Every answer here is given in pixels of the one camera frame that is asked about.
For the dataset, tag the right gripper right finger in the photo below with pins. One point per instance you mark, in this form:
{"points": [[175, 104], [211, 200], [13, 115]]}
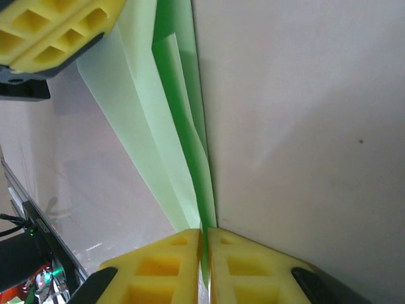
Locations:
{"points": [[269, 278]]}

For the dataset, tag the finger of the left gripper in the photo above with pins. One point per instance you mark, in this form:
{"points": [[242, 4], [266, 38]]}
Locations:
{"points": [[82, 44], [31, 35]]}

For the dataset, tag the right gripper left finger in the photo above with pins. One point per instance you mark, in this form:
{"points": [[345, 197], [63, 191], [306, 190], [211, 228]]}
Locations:
{"points": [[152, 278]]}

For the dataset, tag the light green paper sheet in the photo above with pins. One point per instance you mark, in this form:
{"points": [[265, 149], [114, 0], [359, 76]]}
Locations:
{"points": [[152, 126]]}

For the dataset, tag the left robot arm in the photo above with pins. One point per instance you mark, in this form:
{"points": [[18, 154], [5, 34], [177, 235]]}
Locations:
{"points": [[19, 259]]}

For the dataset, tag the small circuit board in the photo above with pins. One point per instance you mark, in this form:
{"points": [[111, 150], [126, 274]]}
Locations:
{"points": [[44, 282]]}

